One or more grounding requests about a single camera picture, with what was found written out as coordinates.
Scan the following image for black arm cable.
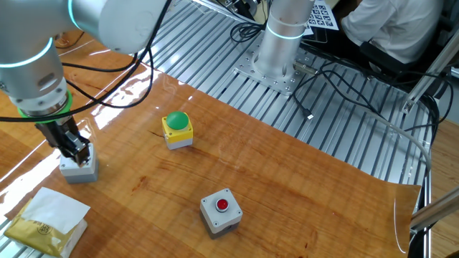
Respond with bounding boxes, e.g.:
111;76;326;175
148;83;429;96
0;0;268;123

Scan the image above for grey metal bar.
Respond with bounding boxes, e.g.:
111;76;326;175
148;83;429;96
410;186;459;232

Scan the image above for grey box red button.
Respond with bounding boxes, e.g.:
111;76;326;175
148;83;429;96
199;188;244;240

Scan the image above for metal base connector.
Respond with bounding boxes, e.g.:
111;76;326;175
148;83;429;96
293;60;319;76

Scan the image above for printed marker sheet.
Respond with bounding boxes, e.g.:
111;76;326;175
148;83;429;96
303;0;340;37

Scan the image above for slanted aluminium profile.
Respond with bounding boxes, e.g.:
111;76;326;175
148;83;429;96
400;32;459;115

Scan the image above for black table cables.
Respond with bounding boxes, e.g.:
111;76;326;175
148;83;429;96
301;41;455;144

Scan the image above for yellow box green mushroom button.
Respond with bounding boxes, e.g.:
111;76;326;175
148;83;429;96
161;110;194;151

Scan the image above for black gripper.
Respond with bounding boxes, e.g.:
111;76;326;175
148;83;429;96
34;116;91;168

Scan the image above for grey hose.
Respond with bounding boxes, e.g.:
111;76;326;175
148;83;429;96
340;103;432;173

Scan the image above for black office chair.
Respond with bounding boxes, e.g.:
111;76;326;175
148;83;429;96
358;0;459;97

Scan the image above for glossy wood-grain mat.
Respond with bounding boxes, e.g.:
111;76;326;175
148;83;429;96
0;30;422;258

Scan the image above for grey box small green button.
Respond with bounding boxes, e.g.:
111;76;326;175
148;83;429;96
59;143;100;185

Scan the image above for person in white shirt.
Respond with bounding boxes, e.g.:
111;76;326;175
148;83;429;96
340;0;445;65

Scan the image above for black USB cable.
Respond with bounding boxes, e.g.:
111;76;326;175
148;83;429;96
290;70;326;121

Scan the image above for gold tissue pack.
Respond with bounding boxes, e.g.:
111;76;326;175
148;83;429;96
3;186;92;258

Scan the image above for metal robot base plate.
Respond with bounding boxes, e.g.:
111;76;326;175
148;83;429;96
232;45;306;97

